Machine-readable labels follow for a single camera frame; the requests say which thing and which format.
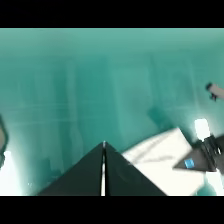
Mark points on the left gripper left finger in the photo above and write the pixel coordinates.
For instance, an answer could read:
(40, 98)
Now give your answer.
(81, 176)

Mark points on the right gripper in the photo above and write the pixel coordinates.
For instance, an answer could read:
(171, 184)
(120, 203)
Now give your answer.
(215, 153)

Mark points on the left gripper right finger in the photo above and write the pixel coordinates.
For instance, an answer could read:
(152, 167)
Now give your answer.
(128, 176)

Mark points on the white knitted garment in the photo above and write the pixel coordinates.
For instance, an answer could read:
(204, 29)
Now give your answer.
(156, 163)

